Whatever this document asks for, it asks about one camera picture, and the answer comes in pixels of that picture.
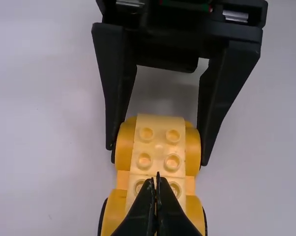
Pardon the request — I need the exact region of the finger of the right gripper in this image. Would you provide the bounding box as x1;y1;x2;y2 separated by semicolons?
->
91;22;139;151
196;39;262;167

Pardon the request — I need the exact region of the yellow toy car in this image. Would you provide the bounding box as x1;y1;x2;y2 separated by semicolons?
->
96;113;209;236

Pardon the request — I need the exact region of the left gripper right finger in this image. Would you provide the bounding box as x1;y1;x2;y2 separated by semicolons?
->
156;172;206;236

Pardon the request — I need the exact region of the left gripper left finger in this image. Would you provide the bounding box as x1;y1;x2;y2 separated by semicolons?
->
112;177;157;236

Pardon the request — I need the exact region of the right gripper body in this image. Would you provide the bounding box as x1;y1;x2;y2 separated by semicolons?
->
96;0;269;45

